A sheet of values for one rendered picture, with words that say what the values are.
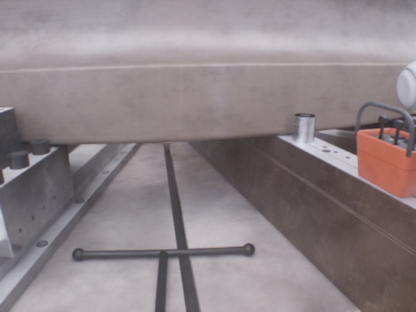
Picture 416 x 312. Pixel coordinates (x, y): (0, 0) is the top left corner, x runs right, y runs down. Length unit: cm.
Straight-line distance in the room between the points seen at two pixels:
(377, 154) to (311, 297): 48
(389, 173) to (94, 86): 92
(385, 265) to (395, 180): 23
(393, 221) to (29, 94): 118
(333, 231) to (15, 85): 116
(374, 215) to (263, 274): 43
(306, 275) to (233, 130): 56
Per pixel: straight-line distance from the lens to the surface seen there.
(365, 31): 178
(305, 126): 126
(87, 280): 121
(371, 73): 160
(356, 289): 111
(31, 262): 127
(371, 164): 96
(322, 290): 117
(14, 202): 110
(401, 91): 70
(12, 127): 129
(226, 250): 124
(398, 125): 94
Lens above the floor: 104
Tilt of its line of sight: 19 degrees down
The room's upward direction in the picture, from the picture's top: straight up
